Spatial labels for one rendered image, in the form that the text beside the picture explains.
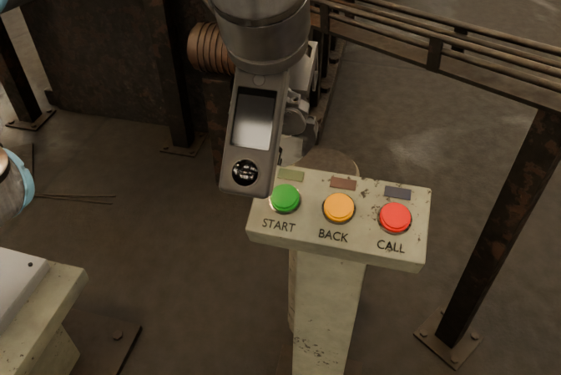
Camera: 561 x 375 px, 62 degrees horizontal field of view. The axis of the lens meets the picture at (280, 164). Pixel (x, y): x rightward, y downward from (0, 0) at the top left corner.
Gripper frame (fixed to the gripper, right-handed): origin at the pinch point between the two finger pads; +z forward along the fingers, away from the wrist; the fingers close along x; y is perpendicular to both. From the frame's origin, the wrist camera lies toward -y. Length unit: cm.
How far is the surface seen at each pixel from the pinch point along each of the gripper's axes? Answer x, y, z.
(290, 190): -0.4, 0.9, 9.2
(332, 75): 6, 93, 100
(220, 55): 28, 47, 39
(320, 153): -2.0, 15.8, 24.5
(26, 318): 46, -21, 34
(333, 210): -6.7, -1.0, 9.2
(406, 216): -16.2, -0.3, 9.3
